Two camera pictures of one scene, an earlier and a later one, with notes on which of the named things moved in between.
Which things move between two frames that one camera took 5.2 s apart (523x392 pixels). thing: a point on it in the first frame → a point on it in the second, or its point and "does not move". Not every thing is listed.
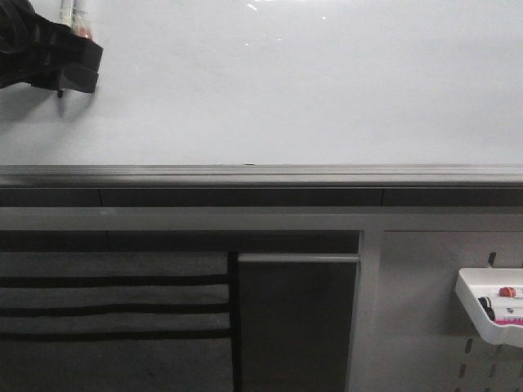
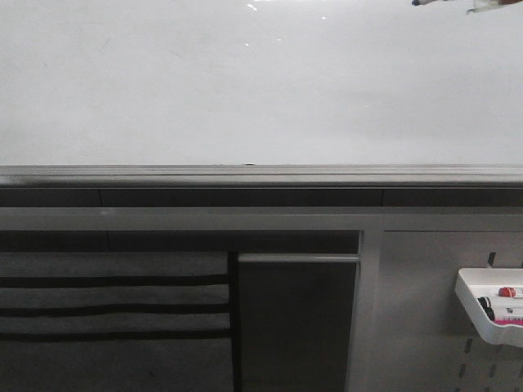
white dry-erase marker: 73,15 → 480,4
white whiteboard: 283,82 does not move
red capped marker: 507,291 does not move
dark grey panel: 296,314 does not move
